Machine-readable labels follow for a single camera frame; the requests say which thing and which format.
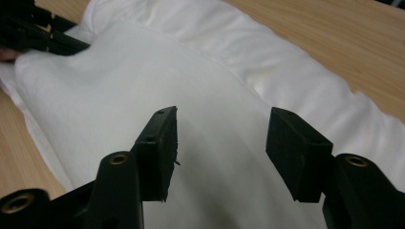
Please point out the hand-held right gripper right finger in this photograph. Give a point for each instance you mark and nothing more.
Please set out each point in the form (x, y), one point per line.
(296, 152)

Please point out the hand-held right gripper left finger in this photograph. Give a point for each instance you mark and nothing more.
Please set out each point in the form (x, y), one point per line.
(159, 152)

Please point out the white skirt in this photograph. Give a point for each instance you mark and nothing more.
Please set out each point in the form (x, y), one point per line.
(203, 79)

